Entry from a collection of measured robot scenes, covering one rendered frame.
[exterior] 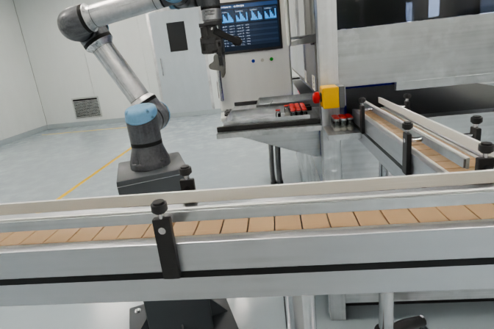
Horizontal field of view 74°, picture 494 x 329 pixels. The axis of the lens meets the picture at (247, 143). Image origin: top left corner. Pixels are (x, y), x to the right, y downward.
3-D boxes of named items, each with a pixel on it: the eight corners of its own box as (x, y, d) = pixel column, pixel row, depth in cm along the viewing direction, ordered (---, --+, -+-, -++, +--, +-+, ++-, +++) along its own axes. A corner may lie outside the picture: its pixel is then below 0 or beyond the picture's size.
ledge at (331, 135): (361, 128, 120) (361, 123, 120) (372, 137, 108) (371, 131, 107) (322, 131, 122) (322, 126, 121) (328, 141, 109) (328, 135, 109)
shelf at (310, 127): (317, 100, 190) (317, 97, 189) (343, 128, 123) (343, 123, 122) (235, 108, 195) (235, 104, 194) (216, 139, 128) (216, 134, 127)
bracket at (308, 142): (319, 153, 138) (317, 123, 135) (320, 156, 135) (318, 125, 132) (238, 160, 141) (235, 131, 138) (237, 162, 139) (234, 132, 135)
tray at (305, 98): (319, 98, 185) (319, 92, 184) (326, 106, 160) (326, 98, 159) (259, 103, 188) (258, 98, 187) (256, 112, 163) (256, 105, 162)
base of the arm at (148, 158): (130, 175, 119) (125, 148, 117) (130, 163, 133) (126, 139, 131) (173, 166, 124) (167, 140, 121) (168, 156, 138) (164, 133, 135)
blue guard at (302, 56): (291, 66, 311) (290, 46, 306) (320, 92, 124) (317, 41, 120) (290, 66, 311) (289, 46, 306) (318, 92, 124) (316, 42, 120)
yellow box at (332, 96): (340, 103, 117) (339, 83, 115) (345, 107, 110) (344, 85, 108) (319, 106, 118) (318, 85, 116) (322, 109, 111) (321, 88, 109)
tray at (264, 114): (304, 111, 153) (303, 103, 152) (310, 123, 128) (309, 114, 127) (231, 117, 157) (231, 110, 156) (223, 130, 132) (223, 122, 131)
